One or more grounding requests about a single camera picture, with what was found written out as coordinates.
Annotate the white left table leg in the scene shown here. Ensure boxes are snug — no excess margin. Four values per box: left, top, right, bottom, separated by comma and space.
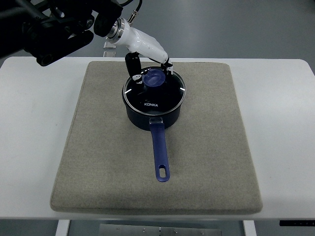
55, 220, 70, 236

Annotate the white right table leg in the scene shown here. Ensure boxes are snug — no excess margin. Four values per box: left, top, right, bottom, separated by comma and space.
243, 220, 257, 236

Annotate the floor outlet plate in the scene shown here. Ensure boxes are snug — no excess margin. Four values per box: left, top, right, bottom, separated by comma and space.
103, 51, 116, 58
103, 41, 116, 49

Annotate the metal table crossbar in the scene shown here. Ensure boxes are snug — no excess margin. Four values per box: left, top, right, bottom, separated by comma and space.
98, 224, 222, 236

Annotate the lower floor outlet plate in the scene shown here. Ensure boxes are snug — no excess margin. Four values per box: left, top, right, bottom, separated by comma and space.
103, 51, 116, 58

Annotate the dark saucepan blue handle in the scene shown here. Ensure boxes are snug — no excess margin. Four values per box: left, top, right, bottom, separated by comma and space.
121, 65, 187, 182

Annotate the black table control panel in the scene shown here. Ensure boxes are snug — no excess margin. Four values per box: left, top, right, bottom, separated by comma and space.
279, 220, 315, 227

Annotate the white table leg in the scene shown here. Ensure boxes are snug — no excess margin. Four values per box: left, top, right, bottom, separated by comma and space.
243, 220, 257, 236
55, 220, 70, 236

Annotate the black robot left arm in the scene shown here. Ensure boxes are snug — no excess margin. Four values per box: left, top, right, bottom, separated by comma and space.
0, 0, 130, 66

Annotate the glass pot lid blue knob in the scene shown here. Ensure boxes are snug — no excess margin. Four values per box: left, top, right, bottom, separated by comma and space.
122, 66, 186, 116

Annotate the upper floor outlet plate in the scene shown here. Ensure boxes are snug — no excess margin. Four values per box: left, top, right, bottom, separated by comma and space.
103, 41, 116, 49

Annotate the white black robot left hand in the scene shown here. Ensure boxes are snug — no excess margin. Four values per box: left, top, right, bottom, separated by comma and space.
106, 18, 173, 83

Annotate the grey felt mat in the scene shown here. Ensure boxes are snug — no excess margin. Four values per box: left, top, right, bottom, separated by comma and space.
50, 61, 263, 215

